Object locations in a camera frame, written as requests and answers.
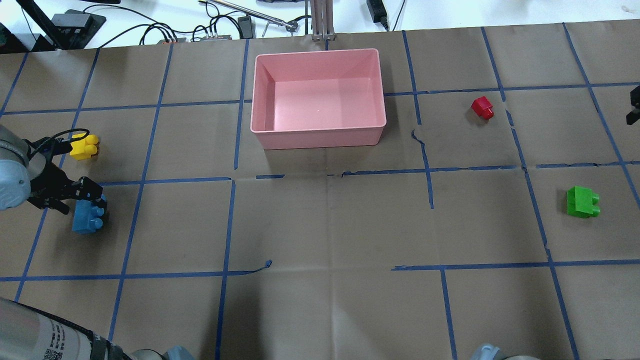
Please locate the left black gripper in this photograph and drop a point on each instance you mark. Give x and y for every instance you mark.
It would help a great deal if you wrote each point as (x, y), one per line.
(50, 183)

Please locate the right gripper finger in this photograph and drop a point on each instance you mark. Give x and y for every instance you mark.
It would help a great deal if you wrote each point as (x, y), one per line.
(634, 115)

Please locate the blue three-stud block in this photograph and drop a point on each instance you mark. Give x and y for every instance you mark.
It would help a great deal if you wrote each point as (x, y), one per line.
(89, 215)

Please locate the yellow two-stud block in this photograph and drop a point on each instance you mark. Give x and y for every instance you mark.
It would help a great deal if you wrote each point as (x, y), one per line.
(84, 146)

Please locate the green two-stud block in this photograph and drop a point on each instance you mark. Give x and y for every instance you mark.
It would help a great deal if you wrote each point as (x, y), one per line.
(581, 201)

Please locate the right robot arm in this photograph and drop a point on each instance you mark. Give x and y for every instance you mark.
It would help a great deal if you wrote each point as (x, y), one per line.
(491, 352)

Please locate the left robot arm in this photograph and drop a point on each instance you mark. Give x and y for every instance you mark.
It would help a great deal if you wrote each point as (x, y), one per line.
(28, 174)

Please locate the pink plastic box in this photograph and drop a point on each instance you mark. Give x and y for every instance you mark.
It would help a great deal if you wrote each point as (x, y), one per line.
(318, 99)

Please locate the red small block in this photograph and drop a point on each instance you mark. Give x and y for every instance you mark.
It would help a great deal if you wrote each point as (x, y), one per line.
(483, 108)

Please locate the black monitor stand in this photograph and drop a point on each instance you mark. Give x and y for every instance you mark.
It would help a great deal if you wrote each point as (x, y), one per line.
(71, 30)

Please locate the black power adapter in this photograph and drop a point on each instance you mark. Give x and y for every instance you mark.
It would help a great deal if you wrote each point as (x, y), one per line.
(378, 13)

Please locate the metal rod on desk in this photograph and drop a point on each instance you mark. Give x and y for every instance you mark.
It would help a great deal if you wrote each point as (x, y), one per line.
(290, 26)

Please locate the aluminium frame post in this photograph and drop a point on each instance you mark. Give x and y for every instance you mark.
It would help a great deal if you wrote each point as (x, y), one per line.
(322, 20)

